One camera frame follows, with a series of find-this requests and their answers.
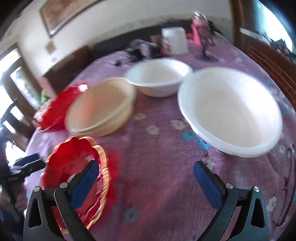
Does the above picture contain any wooden sideboard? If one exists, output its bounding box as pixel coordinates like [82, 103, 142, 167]
[238, 26, 296, 110]

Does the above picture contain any small white foam bowl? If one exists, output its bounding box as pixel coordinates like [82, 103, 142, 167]
[125, 58, 193, 97]

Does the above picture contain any small wall plaque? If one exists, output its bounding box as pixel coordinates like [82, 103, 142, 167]
[45, 41, 56, 55]

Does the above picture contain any framed wall painting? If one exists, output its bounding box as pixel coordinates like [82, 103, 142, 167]
[40, 0, 100, 37]

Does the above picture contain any red plastic plate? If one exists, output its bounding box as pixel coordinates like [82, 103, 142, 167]
[37, 81, 88, 132]

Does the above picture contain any pink water bottle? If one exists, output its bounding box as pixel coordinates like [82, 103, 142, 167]
[191, 11, 213, 46]

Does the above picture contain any red gold-rimmed plate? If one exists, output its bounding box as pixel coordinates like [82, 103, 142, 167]
[41, 136, 111, 229]

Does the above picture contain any white cylindrical container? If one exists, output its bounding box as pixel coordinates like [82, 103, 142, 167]
[162, 27, 188, 55]

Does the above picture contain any large white foam bowl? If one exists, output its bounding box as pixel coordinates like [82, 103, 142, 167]
[178, 67, 283, 158]

